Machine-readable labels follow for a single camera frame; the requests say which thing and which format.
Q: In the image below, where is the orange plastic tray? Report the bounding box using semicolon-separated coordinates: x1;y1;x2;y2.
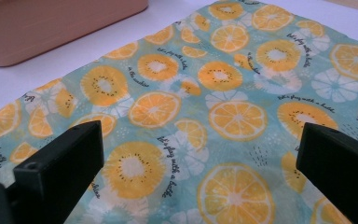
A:
0;0;149;67

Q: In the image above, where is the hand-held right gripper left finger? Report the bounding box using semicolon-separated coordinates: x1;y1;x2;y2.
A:
12;120;104;224

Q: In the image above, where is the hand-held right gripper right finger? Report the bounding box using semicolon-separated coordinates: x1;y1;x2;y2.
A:
296;121;358;224

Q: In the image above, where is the citrus print apron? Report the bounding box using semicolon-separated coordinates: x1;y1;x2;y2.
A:
0;0;358;224

